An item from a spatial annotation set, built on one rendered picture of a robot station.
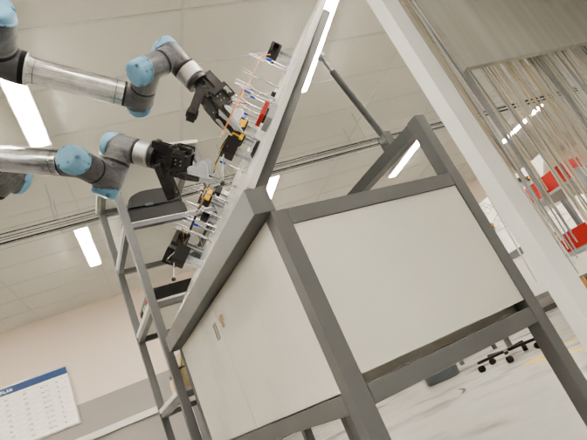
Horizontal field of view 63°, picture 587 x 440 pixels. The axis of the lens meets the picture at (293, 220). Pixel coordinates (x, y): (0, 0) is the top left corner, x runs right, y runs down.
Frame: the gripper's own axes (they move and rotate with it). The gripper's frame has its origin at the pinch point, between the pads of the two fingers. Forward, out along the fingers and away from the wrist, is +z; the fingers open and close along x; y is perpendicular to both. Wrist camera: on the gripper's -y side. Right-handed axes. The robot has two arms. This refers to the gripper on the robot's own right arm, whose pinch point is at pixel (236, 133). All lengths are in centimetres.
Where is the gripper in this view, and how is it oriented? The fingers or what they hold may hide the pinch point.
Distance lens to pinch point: 146.9
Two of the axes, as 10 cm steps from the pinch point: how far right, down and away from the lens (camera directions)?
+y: 6.7, -6.3, 4.0
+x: -3.0, 2.7, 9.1
